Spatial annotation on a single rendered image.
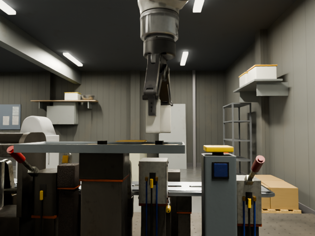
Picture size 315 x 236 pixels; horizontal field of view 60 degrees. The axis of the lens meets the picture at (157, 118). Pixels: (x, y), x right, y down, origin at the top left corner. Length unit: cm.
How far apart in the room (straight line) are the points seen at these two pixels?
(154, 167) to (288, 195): 349
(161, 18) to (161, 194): 45
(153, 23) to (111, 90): 870
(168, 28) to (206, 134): 855
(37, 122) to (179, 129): 419
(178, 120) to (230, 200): 817
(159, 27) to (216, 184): 36
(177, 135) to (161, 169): 791
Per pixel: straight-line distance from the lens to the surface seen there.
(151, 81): 55
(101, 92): 936
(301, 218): 181
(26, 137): 82
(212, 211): 63
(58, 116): 930
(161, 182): 77
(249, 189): 80
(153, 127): 56
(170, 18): 64
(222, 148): 61
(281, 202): 414
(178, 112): 883
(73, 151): 61
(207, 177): 61
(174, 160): 855
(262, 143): 563
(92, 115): 936
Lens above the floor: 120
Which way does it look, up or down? 3 degrees up
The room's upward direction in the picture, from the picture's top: straight up
